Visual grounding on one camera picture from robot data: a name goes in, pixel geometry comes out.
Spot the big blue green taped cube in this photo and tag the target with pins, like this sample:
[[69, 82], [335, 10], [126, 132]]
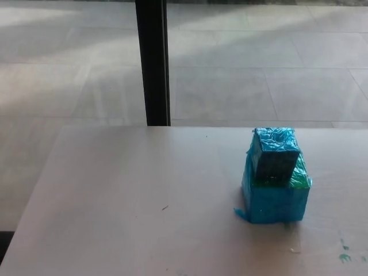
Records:
[[276, 204]]

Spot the small blue taped cube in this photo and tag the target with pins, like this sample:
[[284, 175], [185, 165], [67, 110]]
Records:
[[276, 152]]

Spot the small clear tape scrap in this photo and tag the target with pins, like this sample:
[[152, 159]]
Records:
[[295, 251]]

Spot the black window frame post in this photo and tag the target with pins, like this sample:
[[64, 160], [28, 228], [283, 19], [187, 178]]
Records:
[[152, 63]]

